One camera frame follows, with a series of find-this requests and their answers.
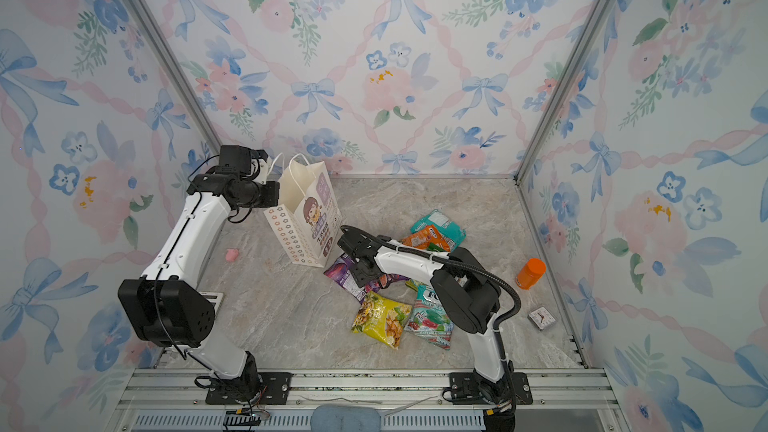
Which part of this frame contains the purple Fox's candy packet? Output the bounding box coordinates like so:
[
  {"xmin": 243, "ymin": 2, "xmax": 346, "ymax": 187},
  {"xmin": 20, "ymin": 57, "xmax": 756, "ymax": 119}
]
[{"xmin": 323, "ymin": 254, "xmax": 408, "ymax": 303}]

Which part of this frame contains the white printed paper bag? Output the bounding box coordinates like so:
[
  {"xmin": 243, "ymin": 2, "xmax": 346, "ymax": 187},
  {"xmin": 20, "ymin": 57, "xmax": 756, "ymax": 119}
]
[{"xmin": 264, "ymin": 153, "xmax": 342, "ymax": 268}]

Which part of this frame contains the green Fox's spring tea packet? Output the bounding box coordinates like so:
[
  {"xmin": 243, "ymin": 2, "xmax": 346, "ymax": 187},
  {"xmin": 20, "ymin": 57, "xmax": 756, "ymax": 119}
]
[{"xmin": 406, "ymin": 279, "xmax": 420, "ymax": 292}]

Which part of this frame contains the yellow snack packet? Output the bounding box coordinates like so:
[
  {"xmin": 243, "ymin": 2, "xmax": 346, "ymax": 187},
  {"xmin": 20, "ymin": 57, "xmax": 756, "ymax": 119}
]
[{"xmin": 351, "ymin": 292, "xmax": 412, "ymax": 349}]

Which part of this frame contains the red green Fox's candy packet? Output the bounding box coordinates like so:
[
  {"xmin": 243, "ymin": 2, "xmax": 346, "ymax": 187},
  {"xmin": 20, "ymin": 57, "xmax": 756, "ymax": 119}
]
[{"xmin": 405, "ymin": 284, "xmax": 454, "ymax": 350}]

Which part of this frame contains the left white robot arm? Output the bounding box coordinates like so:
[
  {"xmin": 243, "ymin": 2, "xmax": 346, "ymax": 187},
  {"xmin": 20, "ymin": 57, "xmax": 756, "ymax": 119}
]
[{"xmin": 117, "ymin": 173, "xmax": 279, "ymax": 403}]

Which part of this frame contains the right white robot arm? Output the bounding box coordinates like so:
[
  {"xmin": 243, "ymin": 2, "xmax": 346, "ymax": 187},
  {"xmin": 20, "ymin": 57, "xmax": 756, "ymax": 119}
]
[{"xmin": 338, "ymin": 225, "xmax": 521, "ymax": 405}]

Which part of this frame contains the pink small toy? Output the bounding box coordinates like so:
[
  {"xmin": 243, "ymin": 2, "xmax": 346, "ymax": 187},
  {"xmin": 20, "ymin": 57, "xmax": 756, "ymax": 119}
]
[{"xmin": 225, "ymin": 248, "xmax": 240, "ymax": 263}]

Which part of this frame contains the orange Fox's candy packet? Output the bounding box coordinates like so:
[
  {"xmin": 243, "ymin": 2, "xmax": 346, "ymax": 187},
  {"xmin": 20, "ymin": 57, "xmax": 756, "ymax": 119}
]
[{"xmin": 401, "ymin": 225, "xmax": 451, "ymax": 252}]

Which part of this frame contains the teal snack packet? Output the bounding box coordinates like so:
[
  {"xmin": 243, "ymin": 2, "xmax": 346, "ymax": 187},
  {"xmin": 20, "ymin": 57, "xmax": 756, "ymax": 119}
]
[{"xmin": 410, "ymin": 209, "xmax": 466, "ymax": 251}]

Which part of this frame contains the white calculator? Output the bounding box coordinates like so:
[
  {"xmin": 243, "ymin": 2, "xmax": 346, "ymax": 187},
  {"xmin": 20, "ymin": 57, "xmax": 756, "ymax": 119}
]
[{"xmin": 201, "ymin": 292, "xmax": 224, "ymax": 314}]

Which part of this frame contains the orange bottle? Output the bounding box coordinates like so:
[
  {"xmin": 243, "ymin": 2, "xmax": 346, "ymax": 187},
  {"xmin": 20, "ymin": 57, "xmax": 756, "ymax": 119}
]
[{"xmin": 516, "ymin": 258, "xmax": 547, "ymax": 290}]

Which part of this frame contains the blue grey cloth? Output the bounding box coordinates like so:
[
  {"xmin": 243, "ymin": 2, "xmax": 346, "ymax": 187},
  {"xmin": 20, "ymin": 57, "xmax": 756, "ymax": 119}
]
[{"xmin": 310, "ymin": 405, "xmax": 381, "ymax": 432}]

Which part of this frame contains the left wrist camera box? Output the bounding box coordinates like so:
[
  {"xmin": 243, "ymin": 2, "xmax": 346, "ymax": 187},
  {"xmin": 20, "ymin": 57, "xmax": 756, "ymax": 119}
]
[{"xmin": 216, "ymin": 145, "xmax": 269, "ymax": 181}]

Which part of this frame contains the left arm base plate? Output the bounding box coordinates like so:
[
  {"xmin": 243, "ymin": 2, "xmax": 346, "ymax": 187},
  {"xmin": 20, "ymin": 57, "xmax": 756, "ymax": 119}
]
[{"xmin": 205, "ymin": 371, "xmax": 293, "ymax": 406}]

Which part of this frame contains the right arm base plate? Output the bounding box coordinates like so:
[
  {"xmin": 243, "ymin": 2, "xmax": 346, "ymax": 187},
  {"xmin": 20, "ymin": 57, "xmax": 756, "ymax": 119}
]
[{"xmin": 443, "ymin": 372, "xmax": 533, "ymax": 407}]

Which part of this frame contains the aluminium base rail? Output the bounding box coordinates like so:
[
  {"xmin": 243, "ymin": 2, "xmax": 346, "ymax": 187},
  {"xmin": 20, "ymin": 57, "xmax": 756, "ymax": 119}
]
[{"xmin": 106, "ymin": 369, "xmax": 629, "ymax": 431}]

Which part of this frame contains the aluminium frame corner post left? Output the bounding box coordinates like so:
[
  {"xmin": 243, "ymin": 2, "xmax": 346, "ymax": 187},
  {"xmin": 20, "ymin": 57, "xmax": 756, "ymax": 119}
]
[{"xmin": 123, "ymin": 0, "xmax": 222, "ymax": 154}]

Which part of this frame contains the aluminium frame corner post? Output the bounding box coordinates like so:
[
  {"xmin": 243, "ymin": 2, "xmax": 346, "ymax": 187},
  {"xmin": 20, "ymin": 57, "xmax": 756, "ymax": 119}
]
[
  {"xmin": 514, "ymin": 0, "xmax": 615, "ymax": 187},
  {"xmin": 123, "ymin": 0, "xmax": 222, "ymax": 154}
]

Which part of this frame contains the aluminium frame corner post right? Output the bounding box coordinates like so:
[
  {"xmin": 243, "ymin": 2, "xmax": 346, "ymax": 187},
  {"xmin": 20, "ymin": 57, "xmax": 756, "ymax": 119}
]
[{"xmin": 514, "ymin": 0, "xmax": 615, "ymax": 187}]

